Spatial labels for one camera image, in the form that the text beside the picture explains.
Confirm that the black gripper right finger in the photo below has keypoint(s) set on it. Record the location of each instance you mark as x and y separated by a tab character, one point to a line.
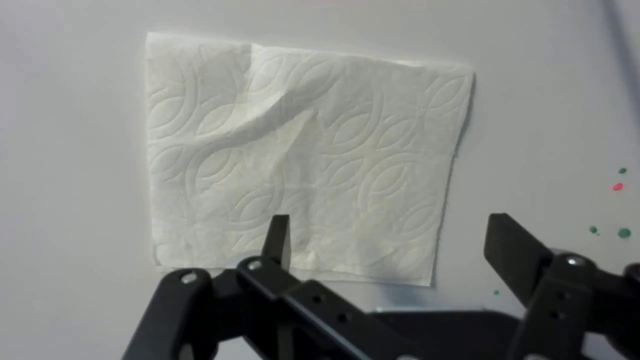
547	293

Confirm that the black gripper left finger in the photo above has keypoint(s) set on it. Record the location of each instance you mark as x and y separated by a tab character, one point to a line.
301	313

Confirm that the white embossed paper napkin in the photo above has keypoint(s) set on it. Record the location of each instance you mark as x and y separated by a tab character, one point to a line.
226	166

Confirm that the green cereal piece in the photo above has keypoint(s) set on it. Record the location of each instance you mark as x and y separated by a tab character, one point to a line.
622	170
622	233
592	230

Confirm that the red cereal piece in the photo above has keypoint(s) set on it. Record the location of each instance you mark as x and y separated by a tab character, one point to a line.
619	187

